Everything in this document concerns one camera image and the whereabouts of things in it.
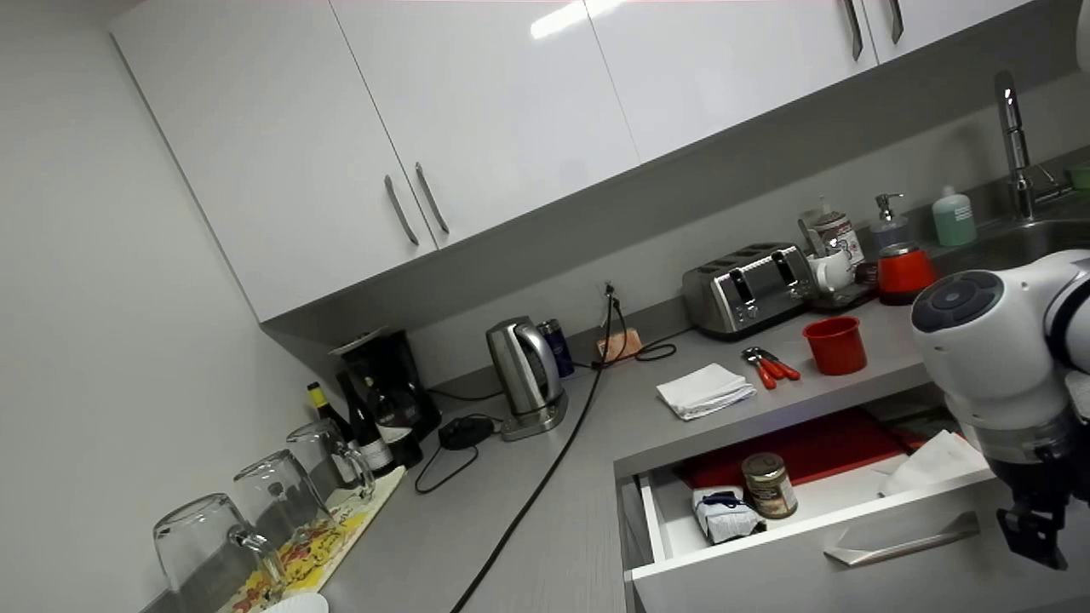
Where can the right upturned glass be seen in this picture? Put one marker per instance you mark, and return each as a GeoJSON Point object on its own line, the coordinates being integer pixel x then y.
{"type": "Point", "coordinates": [328, 460]}

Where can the stainless steel electric kettle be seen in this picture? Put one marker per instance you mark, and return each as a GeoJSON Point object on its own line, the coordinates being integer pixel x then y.
{"type": "Point", "coordinates": [527, 380]}

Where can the chrome sink faucet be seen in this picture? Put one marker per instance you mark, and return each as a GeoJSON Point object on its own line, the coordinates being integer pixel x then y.
{"type": "Point", "coordinates": [1029, 182]}

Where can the patterned ceramic soap dispenser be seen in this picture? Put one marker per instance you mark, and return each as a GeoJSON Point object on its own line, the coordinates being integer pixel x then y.
{"type": "Point", "coordinates": [836, 252]}

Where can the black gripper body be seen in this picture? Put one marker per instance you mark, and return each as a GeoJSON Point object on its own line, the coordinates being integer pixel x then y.
{"type": "Point", "coordinates": [1041, 495]}

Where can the small tin can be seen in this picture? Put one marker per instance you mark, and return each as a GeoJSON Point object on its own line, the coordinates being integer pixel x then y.
{"type": "Point", "coordinates": [766, 485]}

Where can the red tray in drawer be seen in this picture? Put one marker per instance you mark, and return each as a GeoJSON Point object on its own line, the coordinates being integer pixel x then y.
{"type": "Point", "coordinates": [808, 449]}

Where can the white drawer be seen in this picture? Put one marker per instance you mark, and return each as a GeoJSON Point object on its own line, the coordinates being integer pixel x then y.
{"type": "Point", "coordinates": [847, 545]}

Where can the middle upturned glass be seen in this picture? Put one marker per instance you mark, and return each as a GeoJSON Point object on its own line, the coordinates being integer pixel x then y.
{"type": "Point", "coordinates": [275, 498]}

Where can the folded white napkin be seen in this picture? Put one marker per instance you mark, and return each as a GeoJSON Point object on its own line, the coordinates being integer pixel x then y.
{"type": "Point", "coordinates": [702, 394]}

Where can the white towel with red stripes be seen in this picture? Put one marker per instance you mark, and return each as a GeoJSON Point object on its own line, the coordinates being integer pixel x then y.
{"type": "Point", "coordinates": [936, 460]}

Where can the white upper cabinets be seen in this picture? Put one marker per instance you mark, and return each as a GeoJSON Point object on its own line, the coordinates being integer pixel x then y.
{"type": "Point", "coordinates": [330, 142]}

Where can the silver four-slot toaster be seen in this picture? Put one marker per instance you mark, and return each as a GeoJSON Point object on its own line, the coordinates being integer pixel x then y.
{"type": "Point", "coordinates": [745, 287]}

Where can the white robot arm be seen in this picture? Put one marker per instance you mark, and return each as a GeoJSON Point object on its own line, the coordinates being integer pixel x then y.
{"type": "Point", "coordinates": [1008, 352]}

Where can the grey pump dispenser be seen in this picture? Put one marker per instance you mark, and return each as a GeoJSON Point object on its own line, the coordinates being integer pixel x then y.
{"type": "Point", "coordinates": [887, 227]}

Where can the red handled scissors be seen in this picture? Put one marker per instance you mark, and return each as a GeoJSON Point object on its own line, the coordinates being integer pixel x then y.
{"type": "Point", "coordinates": [766, 369]}

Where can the crumpled white black packet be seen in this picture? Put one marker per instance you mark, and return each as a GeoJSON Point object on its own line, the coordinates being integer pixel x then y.
{"type": "Point", "coordinates": [723, 516]}

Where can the stainless steel sink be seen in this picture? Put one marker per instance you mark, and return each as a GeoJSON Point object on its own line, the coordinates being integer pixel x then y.
{"type": "Point", "coordinates": [1020, 244]}

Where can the dark glass bottle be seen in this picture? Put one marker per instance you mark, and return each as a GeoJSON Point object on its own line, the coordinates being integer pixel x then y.
{"type": "Point", "coordinates": [325, 412]}

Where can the red mug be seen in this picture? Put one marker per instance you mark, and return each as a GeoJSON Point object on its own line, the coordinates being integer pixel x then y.
{"type": "Point", "coordinates": [836, 344]}

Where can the green soap bottle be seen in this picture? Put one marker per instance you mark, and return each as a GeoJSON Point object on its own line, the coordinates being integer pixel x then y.
{"type": "Point", "coordinates": [950, 218]}

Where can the colourful drying mat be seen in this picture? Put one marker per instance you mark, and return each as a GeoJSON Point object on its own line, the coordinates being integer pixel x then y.
{"type": "Point", "coordinates": [309, 562]}

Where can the black coffee maker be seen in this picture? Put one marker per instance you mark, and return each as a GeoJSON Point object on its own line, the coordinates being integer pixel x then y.
{"type": "Point", "coordinates": [387, 380]}

